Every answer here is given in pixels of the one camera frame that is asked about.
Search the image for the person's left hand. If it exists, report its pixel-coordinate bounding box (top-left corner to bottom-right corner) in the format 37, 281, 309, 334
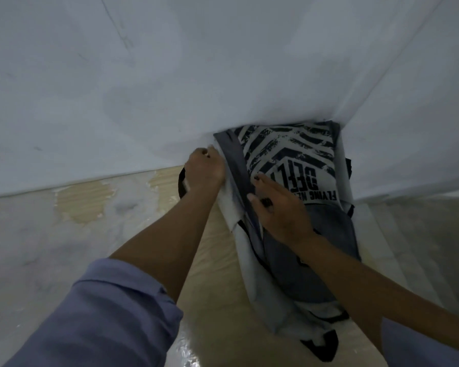
183, 146, 226, 194

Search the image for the person's right hand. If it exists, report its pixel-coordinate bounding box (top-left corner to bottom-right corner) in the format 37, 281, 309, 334
247, 174, 319, 251

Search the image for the grey white printed t-shirt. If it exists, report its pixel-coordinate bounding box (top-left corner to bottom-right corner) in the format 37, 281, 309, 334
213, 120, 362, 362

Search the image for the person's right forearm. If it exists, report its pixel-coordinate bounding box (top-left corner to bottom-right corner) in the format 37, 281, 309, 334
291, 233, 459, 358

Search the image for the person's left forearm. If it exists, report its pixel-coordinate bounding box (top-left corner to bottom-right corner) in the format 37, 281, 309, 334
109, 187, 221, 303

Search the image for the blue shirt sleeve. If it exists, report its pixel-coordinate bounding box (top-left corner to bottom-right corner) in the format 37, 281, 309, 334
4, 258, 184, 367
380, 317, 459, 367

